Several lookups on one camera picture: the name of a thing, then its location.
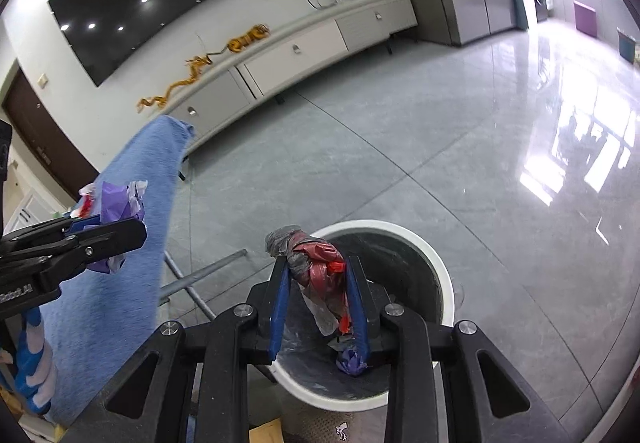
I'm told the purple white paper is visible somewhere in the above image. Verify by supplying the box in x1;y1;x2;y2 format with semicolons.
74;179;151;274

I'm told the red grey trash bundle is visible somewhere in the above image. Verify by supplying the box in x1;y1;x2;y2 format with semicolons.
264;225;371;377

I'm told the white round trash bin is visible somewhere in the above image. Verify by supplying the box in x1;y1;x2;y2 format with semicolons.
269;220;454;411

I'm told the left hand blue white glove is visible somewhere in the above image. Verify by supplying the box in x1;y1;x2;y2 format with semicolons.
1;307;58;415

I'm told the blue fluffy blanket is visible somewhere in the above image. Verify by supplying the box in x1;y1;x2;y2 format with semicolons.
41;115;194;427

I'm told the dark brown entrance door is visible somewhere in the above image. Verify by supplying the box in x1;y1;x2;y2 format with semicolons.
2;68;99;198

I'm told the white grey TV cabinet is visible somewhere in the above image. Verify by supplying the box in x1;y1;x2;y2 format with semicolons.
164;0;418;152

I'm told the golden dragon figurine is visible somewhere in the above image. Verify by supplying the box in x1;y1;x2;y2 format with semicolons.
136;52;221;114

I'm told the golden tiger figurine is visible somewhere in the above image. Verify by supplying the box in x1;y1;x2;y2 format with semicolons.
227;24;270;53

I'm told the purple stool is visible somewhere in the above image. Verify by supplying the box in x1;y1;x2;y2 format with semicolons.
574;0;598;38

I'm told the dark green bucket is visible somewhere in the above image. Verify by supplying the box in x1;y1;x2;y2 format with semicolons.
617;29;637;64

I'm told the metal bed frame leg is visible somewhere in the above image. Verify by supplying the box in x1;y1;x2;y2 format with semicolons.
158;248;247;321

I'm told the white wall switch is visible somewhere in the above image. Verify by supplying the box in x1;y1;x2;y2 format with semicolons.
38;74;49;89

